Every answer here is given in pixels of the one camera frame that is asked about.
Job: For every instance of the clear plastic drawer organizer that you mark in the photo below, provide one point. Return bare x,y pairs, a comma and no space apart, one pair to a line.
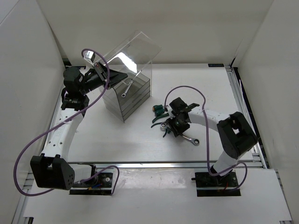
133,56

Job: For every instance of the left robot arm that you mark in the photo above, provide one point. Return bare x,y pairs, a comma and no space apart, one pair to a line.
51,169

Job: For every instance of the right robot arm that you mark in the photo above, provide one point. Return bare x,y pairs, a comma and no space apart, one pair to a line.
236,135

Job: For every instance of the green stubby screwdriver orange cap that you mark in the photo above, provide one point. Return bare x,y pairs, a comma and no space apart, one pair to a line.
157,107

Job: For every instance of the aluminium right rail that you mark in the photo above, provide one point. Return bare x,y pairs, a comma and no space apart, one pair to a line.
244,107

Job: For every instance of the aluminium rail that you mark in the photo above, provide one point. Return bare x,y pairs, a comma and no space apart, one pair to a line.
155,165
244,107

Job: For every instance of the green handled cutting pliers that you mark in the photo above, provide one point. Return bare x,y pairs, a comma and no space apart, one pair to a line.
160,117

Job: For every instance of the aluminium front rail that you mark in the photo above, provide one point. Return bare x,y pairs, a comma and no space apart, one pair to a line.
155,165

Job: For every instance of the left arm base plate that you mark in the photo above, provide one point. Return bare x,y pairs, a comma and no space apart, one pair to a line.
98,184

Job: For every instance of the large ratchet wrench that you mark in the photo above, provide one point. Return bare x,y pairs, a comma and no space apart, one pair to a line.
194,141

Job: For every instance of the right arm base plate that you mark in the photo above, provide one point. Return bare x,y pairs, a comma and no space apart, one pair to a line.
211,186

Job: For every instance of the green handled small pliers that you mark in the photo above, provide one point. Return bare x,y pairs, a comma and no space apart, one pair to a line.
163,127

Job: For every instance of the small ratchet wrench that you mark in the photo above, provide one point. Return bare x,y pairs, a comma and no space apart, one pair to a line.
127,88

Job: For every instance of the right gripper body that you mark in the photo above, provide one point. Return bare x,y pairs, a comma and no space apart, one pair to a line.
177,126

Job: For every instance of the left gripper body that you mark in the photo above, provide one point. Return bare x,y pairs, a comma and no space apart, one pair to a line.
98,78

